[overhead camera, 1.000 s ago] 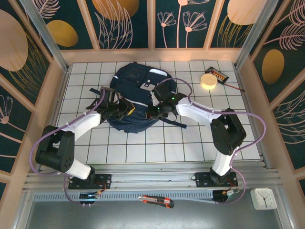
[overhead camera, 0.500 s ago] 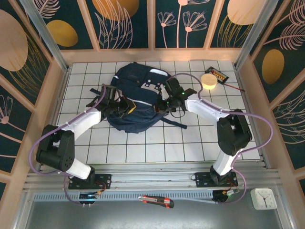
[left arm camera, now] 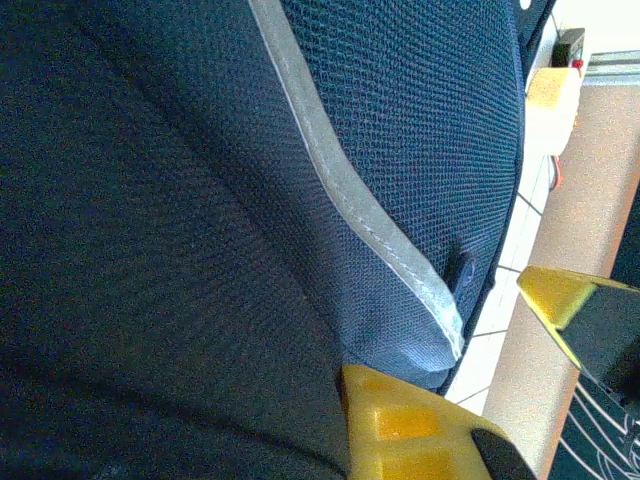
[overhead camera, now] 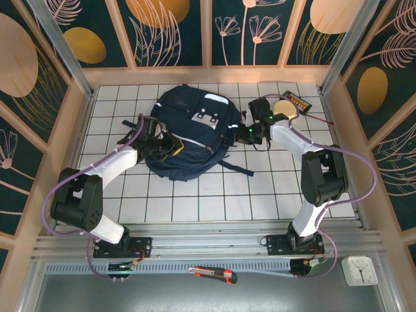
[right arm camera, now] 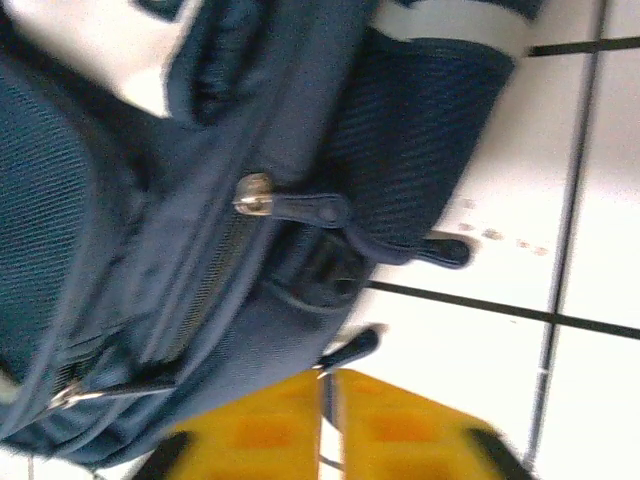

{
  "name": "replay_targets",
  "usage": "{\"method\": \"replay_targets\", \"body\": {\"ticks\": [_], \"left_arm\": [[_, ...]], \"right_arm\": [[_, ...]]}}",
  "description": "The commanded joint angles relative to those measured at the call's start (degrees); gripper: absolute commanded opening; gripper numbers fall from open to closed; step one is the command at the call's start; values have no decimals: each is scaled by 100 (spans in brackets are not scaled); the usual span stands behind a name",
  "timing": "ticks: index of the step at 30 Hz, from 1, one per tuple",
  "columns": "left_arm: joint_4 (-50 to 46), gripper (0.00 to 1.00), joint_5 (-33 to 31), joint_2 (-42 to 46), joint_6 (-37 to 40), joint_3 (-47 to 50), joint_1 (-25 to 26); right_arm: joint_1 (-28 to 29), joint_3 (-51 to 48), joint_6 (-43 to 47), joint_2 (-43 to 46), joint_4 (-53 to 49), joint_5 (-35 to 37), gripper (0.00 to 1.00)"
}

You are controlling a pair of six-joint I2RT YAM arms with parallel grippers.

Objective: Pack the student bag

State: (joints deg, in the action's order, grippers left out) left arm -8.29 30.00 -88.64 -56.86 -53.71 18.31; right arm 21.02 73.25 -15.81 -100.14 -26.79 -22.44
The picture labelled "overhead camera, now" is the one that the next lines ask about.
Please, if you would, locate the navy blue backpack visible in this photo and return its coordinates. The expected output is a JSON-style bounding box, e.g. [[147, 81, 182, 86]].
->
[[121, 84, 255, 183]]

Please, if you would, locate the black charger box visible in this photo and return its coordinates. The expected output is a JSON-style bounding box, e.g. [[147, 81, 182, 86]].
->
[[281, 91, 313, 112]]

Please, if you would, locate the black controller board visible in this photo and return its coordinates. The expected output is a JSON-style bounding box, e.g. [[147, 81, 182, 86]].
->
[[107, 261, 136, 278], [290, 258, 328, 279]]

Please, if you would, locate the orange black utility knife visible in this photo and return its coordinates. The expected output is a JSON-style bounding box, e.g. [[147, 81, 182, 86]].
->
[[188, 265, 238, 285]]

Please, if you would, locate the white alarm clock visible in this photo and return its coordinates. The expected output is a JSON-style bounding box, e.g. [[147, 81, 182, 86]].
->
[[341, 255, 379, 287]]

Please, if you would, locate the thin red cable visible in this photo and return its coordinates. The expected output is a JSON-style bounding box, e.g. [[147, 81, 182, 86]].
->
[[307, 112, 334, 124]]

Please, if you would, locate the aluminium side rail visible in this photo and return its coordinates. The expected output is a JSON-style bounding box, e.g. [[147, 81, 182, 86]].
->
[[320, 92, 370, 230], [51, 90, 98, 235]]

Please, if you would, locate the aluminium mounting rail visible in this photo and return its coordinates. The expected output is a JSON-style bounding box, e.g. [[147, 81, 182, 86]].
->
[[32, 219, 386, 261]]

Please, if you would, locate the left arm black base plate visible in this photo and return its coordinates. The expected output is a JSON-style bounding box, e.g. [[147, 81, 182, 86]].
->
[[93, 237, 153, 259]]

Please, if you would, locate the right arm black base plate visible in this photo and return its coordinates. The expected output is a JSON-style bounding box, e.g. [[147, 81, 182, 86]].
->
[[266, 233, 325, 256]]

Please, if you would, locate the grey slotted cable duct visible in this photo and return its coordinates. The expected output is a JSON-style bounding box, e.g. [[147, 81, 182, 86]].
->
[[45, 259, 293, 279]]

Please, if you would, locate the aluminium corner post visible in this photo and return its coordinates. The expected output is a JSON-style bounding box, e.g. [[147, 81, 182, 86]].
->
[[319, 0, 389, 96], [27, 0, 98, 98]]

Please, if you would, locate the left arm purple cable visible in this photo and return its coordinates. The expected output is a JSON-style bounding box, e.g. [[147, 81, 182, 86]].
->
[[43, 113, 147, 281]]

